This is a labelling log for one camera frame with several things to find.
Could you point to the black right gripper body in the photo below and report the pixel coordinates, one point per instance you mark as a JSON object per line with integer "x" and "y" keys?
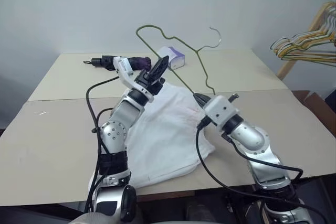
{"x": 204, "y": 103}

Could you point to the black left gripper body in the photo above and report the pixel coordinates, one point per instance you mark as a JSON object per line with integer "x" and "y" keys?
{"x": 153, "y": 85}

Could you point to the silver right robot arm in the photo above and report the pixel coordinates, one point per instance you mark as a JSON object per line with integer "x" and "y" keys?
{"x": 252, "y": 140}

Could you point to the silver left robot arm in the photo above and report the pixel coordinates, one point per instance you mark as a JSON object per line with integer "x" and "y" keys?
{"x": 115, "y": 129}

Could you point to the white shorts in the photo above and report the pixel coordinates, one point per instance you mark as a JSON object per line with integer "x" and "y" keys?
{"x": 168, "y": 134}

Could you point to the wooden hanger rack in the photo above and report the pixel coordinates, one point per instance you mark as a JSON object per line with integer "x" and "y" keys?
{"x": 313, "y": 24}

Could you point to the black purple folded umbrella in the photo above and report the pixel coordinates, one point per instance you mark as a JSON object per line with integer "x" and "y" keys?
{"x": 139, "y": 62}

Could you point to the white purple small box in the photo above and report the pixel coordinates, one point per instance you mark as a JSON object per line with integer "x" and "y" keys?
{"x": 173, "y": 57}

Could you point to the brown cardboard box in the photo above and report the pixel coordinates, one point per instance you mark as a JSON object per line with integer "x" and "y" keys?
{"x": 312, "y": 108}

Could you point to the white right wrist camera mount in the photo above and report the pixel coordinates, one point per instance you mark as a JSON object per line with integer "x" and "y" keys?
{"x": 220, "y": 110}

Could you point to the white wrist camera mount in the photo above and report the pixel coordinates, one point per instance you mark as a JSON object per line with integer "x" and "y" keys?
{"x": 220, "y": 110}
{"x": 126, "y": 70}

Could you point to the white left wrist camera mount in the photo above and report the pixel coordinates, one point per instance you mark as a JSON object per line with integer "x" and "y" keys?
{"x": 126, "y": 70}

